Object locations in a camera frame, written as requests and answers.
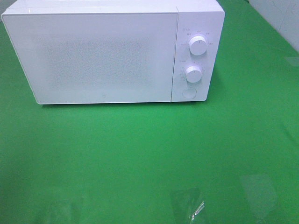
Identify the round white door button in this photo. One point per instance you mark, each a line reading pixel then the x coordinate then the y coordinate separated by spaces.
pixel 189 93

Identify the white microwave knob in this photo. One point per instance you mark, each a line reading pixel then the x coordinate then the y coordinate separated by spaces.
pixel 198 45
pixel 193 74

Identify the white partition panel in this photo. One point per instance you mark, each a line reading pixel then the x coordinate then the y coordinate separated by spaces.
pixel 282 15

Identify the white microwave oven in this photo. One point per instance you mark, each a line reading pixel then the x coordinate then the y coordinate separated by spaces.
pixel 195 17

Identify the white microwave door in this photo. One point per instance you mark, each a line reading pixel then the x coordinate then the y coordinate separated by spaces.
pixel 96 58

